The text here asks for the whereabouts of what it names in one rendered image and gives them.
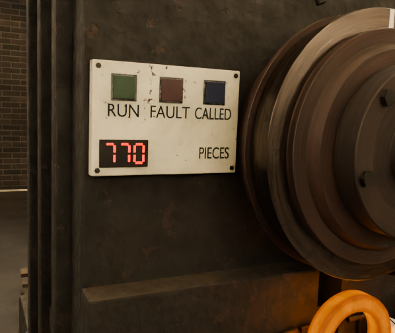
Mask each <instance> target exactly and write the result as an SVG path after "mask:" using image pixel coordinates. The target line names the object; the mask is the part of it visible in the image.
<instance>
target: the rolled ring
mask: <svg viewBox="0 0 395 333"><path fill-rule="evenodd" d="M357 312H363V313H364V314H365V316H366V319H367V333H391V323H390V317H389V314H388V311H387V310H386V308H385V306H384V305H383V304H382V303H381V302H380V301H379V300H378V299H377V298H375V297H373V296H371V295H369V294H367V293H365V292H363V291H359V290H347V291H342V292H340V293H337V294H335V295H334V296H332V297H330V298H329V299H328V300H327V301H326V302H325V303H324V304H323V305H322V306H321V307H320V308H319V310H318V311H317V313H316V314H315V316H314V318H313V320H312V322H311V324H310V326H309V329H308V333H334V332H335V331H336V328H337V327H338V326H339V325H340V323H341V322H342V321H343V320H344V319H345V318H346V317H348V316H349V315H351V314H353V313H357Z"/></svg>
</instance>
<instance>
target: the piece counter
mask: <svg viewBox="0 0 395 333"><path fill-rule="evenodd" d="M106 145H114V143H106ZM122 145H128V143H122ZM136 145H143V144H142V143H136ZM136 145H134V146H133V152H134V153H135V152H136ZM130 146H131V145H128V153H130ZM115 152H116V146H115V145H114V153H115ZM144 152H145V146H144V145H143V153H144ZM133 162H135V155H133ZM142 162H145V155H143V156H142ZM142 162H135V164H142Z"/></svg>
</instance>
